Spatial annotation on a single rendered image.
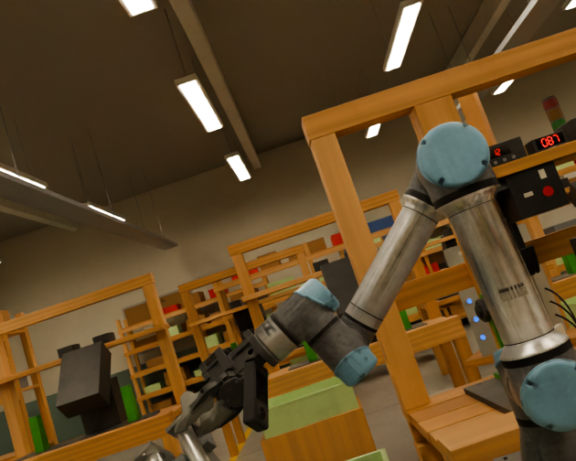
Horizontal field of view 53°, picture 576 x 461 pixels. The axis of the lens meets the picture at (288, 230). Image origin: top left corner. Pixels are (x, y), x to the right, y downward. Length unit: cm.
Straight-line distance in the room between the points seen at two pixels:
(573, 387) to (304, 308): 45
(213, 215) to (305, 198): 194
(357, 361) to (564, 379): 33
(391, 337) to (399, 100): 83
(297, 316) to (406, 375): 102
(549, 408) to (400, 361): 102
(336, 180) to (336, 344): 107
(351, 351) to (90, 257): 1170
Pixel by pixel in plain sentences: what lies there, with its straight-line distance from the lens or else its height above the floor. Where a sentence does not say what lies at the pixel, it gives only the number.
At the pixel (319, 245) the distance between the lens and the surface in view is 865.
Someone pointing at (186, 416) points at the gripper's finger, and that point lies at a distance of 106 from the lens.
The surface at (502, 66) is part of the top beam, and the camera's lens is 226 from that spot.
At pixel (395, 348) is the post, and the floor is 108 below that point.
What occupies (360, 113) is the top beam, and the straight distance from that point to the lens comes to 208.
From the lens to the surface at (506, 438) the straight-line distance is 146.
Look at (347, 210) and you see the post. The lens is 199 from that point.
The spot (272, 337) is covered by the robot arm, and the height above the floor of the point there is 127.
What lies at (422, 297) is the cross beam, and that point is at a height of 121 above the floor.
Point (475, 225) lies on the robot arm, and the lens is 101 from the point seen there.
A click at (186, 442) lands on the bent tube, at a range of 106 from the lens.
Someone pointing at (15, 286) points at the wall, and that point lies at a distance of 1325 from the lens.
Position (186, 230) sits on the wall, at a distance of 1205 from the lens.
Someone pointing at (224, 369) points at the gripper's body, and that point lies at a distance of 105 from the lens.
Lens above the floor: 131
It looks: 8 degrees up
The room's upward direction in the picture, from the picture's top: 19 degrees counter-clockwise
